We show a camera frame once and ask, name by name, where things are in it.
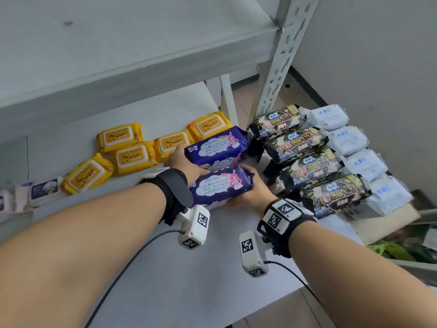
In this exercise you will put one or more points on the person's right hand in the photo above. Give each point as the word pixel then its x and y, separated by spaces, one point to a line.
pixel 263 198

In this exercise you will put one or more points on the person's left hand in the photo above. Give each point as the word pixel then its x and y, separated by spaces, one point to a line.
pixel 181 163

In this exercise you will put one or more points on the white metal shelf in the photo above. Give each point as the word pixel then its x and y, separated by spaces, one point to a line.
pixel 119 47

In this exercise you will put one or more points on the person's left forearm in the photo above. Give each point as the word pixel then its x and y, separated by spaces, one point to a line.
pixel 75 256

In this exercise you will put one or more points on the person's right forearm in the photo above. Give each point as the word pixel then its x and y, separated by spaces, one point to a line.
pixel 368 280

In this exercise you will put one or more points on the white marker plate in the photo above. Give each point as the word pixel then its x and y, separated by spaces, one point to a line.
pixel 281 213
pixel 153 173

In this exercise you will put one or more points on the white rectangular board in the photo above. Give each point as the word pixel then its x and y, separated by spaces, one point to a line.
pixel 205 286

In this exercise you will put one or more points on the green mesh bag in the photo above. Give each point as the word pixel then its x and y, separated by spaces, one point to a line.
pixel 392 252

